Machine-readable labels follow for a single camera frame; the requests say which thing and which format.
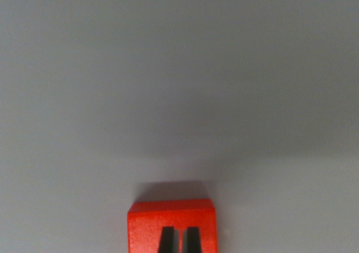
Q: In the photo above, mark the red cube block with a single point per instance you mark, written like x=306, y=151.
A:
x=146, y=230

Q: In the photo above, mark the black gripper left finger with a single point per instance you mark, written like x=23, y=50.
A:
x=167, y=240

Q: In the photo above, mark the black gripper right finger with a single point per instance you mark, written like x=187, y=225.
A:
x=193, y=240

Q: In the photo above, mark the white plastic bin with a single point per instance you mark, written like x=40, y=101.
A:
x=179, y=82

